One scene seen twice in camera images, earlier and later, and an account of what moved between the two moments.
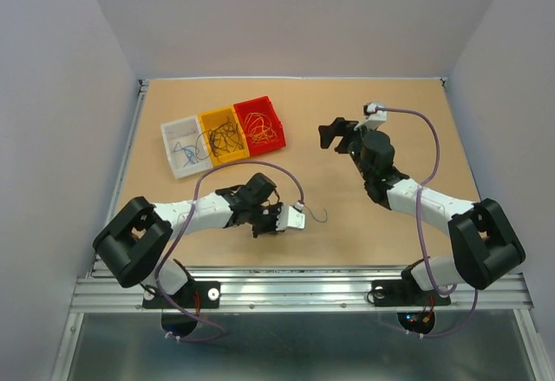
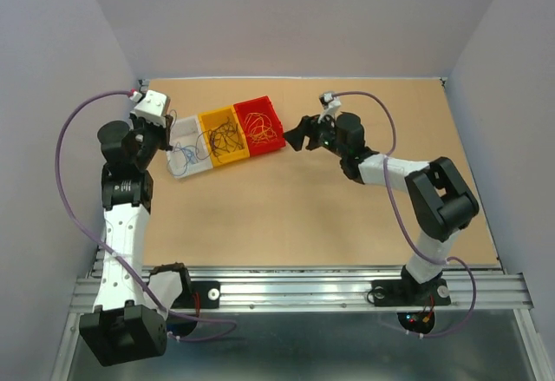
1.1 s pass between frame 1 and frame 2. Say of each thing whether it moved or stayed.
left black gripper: moved
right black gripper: moved
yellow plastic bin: stayed
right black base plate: stayed
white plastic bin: stayed
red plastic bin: stayed
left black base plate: stayed
